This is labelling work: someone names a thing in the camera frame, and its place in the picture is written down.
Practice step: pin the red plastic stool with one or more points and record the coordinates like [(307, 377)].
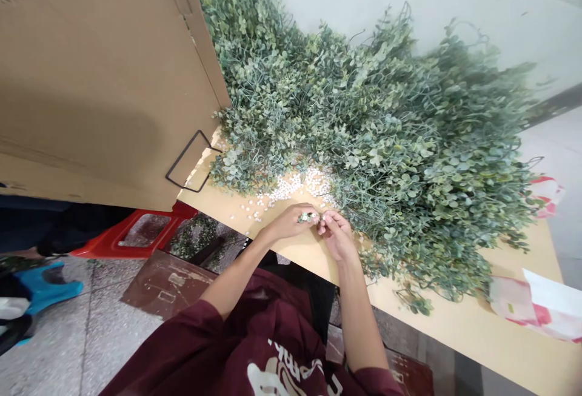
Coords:
[(132, 232)]

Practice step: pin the small green leaf sprig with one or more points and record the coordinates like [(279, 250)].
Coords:
[(311, 217)]

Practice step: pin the person's body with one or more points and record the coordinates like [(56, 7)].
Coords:
[(254, 346)]

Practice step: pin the red white plastic bag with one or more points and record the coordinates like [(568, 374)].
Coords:
[(548, 196), (539, 307)]

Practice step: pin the large cardboard box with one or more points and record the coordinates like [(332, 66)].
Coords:
[(97, 77)]

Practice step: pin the green foliage clump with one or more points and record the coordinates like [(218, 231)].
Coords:
[(195, 237)]

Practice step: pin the blue plastic stool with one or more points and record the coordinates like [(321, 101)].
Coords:
[(47, 287)]

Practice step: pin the pile of small white beads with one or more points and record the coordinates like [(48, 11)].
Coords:
[(291, 191)]

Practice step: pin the person's right hand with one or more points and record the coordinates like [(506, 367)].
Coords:
[(338, 237)]

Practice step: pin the person's right fingers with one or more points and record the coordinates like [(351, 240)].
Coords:
[(328, 225)]

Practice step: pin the person's left hand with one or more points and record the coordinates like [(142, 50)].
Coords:
[(285, 223)]

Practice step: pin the pile of green artificial foliage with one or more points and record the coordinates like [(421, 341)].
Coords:
[(363, 132)]

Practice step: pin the person's left fingers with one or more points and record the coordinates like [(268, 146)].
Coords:
[(305, 214)]

